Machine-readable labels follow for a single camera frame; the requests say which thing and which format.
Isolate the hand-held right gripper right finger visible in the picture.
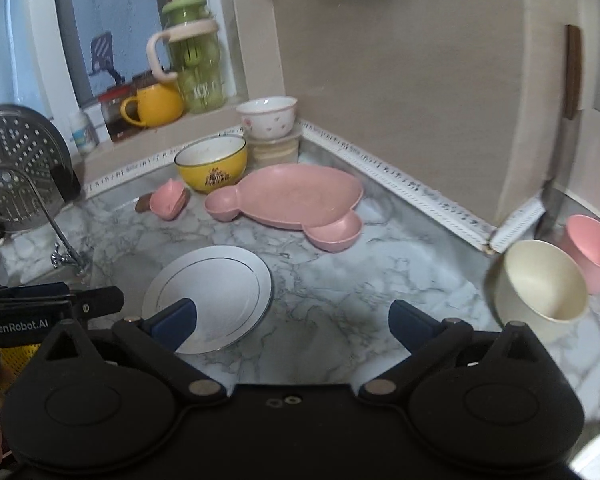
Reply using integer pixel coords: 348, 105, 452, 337
358, 300, 561, 403

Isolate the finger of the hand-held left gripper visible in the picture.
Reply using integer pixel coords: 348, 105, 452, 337
0, 282, 72, 302
69, 287, 125, 317

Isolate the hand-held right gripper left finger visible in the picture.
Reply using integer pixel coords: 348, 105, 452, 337
30, 299, 228, 403

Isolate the white round plate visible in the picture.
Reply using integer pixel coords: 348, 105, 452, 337
141, 245, 273, 356

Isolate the small pink teardrop dish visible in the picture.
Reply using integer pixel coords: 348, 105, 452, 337
149, 178, 188, 221

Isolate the cream bowl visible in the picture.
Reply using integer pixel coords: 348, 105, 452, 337
489, 239, 590, 341

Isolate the pink mouse-shaped plate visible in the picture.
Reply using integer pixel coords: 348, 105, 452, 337
203, 163, 365, 253

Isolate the large pink bowl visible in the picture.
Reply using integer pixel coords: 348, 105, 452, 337
560, 214, 600, 295

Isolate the yellow mesh basket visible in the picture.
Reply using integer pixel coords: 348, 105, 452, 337
0, 344, 43, 392

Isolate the metal faucet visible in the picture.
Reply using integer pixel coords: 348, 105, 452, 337
0, 167, 91, 276

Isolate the perforated metal steamer tray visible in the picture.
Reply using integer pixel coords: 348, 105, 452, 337
0, 105, 73, 233

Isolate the yellow bowl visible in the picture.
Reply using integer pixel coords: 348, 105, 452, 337
174, 135, 248, 194

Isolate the patterned white edge trim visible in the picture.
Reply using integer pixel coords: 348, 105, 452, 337
82, 120, 548, 253

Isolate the small white bottle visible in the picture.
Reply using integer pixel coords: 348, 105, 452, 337
69, 111, 99, 156

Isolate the brown jar with red lid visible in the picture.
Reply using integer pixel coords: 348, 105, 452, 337
98, 85, 141, 142

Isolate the clear plastic container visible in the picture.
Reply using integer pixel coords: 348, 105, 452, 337
245, 127, 303, 167

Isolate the yellow mug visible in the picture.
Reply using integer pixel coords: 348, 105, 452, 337
120, 82, 185, 128

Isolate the white floral bowl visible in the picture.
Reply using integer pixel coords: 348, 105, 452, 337
236, 96, 299, 140

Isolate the green water bottle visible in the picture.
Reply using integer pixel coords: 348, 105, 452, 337
146, 0, 227, 113

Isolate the window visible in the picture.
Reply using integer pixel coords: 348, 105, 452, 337
0, 0, 251, 111

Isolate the cleaver with wooden handle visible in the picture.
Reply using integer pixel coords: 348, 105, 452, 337
532, 24, 583, 243

